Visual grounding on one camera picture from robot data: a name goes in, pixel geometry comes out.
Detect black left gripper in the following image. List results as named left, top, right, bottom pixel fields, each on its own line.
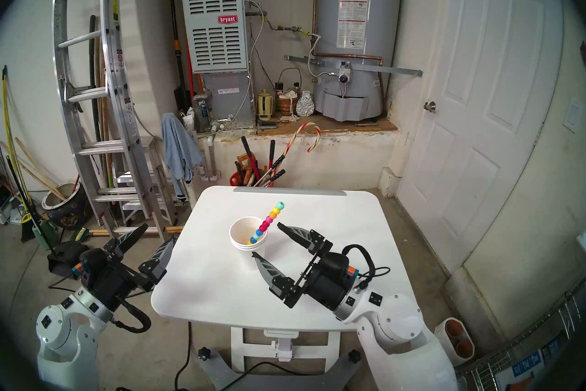
left=75, top=223, right=178, bottom=311

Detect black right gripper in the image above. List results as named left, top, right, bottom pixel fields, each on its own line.
left=250, top=223, right=356, bottom=311

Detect multicolour bead marker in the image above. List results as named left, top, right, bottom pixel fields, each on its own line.
left=247, top=201, right=287, bottom=245

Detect black dustpan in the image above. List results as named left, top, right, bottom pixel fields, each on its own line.
left=47, top=241, right=90, bottom=278

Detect dark glazed ceramic pot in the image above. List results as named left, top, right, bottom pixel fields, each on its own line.
left=41, top=182, right=90, bottom=230

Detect black grip loppers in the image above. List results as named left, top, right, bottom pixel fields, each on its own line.
left=254, top=156, right=287, bottom=187

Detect green plastic bottle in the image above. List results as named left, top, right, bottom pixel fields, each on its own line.
left=31, top=220, right=58, bottom=251

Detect white table stand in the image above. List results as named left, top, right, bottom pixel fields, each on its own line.
left=230, top=326, right=342, bottom=372

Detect red tool bucket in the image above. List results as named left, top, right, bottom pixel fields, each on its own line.
left=229, top=172, right=275, bottom=188

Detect blue hanging cloth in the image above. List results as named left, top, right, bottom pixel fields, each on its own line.
left=161, top=113, right=204, bottom=198

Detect white pvc pipe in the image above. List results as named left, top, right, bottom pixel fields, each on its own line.
left=183, top=131, right=220, bottom=212

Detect red white candy cane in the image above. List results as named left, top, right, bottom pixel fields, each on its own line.
left=256, top=122, right=322, bottom=187

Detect grey table base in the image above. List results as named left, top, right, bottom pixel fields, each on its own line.
left=199, top=347, right=362, bottom=391

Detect wooden stake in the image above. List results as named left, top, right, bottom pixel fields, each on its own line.
left=14, top=137, right=67, bottom=202

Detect plywood platform board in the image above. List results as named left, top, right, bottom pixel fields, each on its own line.
left=256, top=116, right=398, bottom=135

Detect foil wrapped lump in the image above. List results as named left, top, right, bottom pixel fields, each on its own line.
left=295, top=90, right=315, bottom=117

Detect yellow green thermos jug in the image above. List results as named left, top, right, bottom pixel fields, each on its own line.
left=256, top=89, right=274, bottom=121

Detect white holder with brown tubes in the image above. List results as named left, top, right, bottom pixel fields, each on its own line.
left=434, top=317, right=475, bottom=368

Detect aluminium extension ladder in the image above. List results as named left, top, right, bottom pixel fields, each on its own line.
left=51, top=0, right=172, bottom=239

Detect black shovel orange collar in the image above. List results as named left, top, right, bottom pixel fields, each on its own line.
left=168, top=0, right=190, bottom=111

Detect grey water heater tank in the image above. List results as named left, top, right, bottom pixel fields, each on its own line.
left=311, top=0, right=406, bottom=122

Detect grey Bryant furnace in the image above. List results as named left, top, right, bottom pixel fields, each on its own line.
left=178, top=0, right=255, bottom=129

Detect white panel door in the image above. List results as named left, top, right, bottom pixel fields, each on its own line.
left=396, top=0, right=566, bottom=265

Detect brass gas pipe with valve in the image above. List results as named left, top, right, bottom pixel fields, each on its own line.
left=265, top=21, right=321, bottom=38

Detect blue white printed box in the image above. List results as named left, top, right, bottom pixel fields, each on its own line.
left=497, top=337, right=566, bottom=391

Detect black sleeved left arm cable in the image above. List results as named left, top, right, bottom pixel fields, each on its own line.
left=110, top=294, right=152, bottom=333

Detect black sleeved arm cable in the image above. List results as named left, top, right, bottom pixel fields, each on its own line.
left=343, top=244, right=390, bottom=292
left=110, top=294, right=152, bottom=333

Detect black sleeved right arm cable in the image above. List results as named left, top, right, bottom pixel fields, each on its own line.
left=343, top=244, right=390, bottom=292

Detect black floor power cable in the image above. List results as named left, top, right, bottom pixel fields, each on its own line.
left=174, top=324, right=192, bottom=391

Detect black cable on table base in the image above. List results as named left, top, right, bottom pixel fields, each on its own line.
left=229, top=360, right=316, bottom=391

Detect orange handle hand saw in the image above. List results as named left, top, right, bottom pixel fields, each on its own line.
left=234, top=154, right=252, bottom=187

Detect wooden long tool handle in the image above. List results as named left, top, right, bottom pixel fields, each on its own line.
left=94, top=35, right=115, bottom=187

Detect wicker basket with handle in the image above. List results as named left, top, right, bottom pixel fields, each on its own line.
left=276, top=68, right=301, bottom=117

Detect yellow handle broom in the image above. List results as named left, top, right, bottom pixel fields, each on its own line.
left=1, top=66, right=37, bottom=243

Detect red long tool handle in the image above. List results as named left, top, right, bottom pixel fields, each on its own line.
left=185, top=44, right=195, bottom=97

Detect black long tool handle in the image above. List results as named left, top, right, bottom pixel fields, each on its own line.
left=88, top=14, right=102, bottom=143

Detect white flexible hose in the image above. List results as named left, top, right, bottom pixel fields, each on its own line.
left=308, top=33, right=342, bottom=77

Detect chrome wire rack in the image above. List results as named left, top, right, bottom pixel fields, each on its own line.
left=453, top=276, right=586, bottom=391

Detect grey metal heater strap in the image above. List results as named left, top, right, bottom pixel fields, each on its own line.
left=284, top=55, right=424, bottom=78

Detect white wall switch plate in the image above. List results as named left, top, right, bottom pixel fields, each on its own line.
left=563, top=102, right=582, bottom=134

